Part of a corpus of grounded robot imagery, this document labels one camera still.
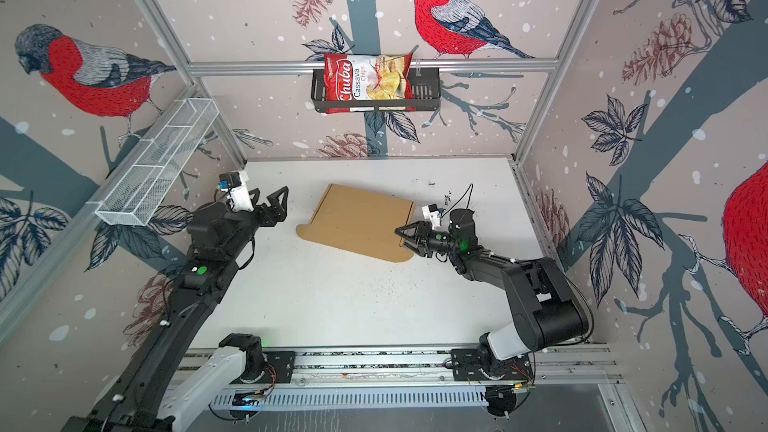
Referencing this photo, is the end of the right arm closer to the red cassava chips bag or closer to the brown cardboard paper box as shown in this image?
the brown cardboard paper box

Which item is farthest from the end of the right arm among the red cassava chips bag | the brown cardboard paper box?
the red cassava chips bag

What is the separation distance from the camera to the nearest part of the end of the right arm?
71cm

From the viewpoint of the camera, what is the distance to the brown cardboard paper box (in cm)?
80

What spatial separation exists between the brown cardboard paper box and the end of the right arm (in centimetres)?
3
